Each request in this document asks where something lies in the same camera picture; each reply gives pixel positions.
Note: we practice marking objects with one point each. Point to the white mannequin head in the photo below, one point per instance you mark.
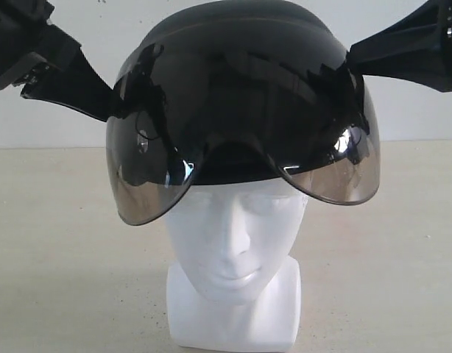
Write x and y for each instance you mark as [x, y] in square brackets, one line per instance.
[234, 287]

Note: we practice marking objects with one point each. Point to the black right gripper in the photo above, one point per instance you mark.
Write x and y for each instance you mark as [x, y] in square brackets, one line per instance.
[418, 48]

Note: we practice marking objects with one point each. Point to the black helmet with visor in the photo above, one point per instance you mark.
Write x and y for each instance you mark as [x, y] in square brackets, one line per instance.
[230, 92]

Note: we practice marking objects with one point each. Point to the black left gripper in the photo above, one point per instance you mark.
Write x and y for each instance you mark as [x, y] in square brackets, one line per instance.
[29, 39]

